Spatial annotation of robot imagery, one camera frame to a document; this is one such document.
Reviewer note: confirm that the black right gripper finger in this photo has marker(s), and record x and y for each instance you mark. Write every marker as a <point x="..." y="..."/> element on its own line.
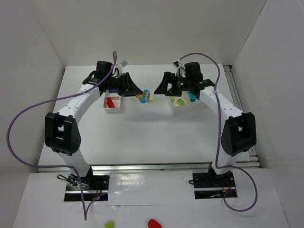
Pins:
<point x="172" y="90"/>
<point x="163" y="87"/>

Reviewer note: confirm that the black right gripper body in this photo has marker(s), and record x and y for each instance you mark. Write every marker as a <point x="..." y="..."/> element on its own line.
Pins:
<point x="170" y="83"/>

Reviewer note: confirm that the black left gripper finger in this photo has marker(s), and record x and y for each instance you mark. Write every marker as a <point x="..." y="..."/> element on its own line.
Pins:
<point x="132" y="94"/>
<point x="131" y="87"/>

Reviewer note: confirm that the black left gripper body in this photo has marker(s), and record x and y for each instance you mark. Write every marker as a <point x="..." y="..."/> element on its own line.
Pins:
<point x="125" y="84"/>

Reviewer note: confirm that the small lime lego brick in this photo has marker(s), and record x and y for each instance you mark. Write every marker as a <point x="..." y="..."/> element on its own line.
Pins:
<point x="180" y="102"/>

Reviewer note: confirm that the teal lime yellow lego cluster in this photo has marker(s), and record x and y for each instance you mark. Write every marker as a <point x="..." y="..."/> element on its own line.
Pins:
<point x="145" y="97"/>

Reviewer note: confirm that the long teal lego brick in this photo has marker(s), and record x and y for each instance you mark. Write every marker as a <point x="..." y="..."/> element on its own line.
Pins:
<point x="191" y="96"/>

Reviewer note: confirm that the red lego brick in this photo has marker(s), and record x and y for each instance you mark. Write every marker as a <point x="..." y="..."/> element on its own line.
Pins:
<point x="110" y="102"/>

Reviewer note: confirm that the purple lego brick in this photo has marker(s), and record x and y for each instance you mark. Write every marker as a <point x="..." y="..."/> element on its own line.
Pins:
<point x="113" y="90"/>

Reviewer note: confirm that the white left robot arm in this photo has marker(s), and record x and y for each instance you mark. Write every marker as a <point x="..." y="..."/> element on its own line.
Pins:
<point x="62" y="135"/>

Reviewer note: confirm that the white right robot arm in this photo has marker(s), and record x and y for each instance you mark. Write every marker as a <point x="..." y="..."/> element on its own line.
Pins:
<point x="236" y="129"/>

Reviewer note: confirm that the white right sorting tray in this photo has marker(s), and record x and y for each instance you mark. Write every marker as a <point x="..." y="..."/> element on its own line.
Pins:
<point x="175" y="109"/>

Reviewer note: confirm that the white sorting tray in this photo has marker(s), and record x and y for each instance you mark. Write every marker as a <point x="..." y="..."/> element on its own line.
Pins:
<point x="175" y="109"/>
<point x="117" y="100"/>

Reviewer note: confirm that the white left sorting tray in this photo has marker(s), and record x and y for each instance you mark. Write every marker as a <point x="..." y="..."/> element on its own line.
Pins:
<point x="117" y="100"/>

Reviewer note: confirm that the red piece on front ledge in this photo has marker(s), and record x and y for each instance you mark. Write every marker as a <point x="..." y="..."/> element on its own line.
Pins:
<point x="152" y="223"/>

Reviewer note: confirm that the lime lego on front ledge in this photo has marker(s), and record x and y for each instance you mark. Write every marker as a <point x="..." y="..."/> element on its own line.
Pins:
<point x="109" y="224"/>

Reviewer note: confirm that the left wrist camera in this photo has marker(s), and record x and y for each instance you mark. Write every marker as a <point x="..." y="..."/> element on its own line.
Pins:
<point x="123" y="63"/>

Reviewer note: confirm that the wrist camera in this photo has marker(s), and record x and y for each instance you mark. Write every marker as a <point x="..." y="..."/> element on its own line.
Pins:
<point x="123" y="63"/>
<point x="177" y="64"/>

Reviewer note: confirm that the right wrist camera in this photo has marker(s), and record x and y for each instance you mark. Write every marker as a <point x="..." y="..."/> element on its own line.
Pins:
<point x="177" y="64"/>

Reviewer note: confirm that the aluminium side rail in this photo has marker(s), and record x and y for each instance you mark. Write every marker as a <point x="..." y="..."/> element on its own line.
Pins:
<point x="236" y="99"/>

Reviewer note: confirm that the aluminium front rail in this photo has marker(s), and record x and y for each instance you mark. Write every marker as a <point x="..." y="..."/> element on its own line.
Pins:
<point x="154" y="167"/>

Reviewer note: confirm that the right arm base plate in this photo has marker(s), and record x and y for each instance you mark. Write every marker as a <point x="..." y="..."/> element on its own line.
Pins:
<point x="204" y="188"/>

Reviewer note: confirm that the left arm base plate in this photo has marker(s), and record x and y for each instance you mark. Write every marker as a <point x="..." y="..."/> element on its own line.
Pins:
<point x="97" y="189"/>

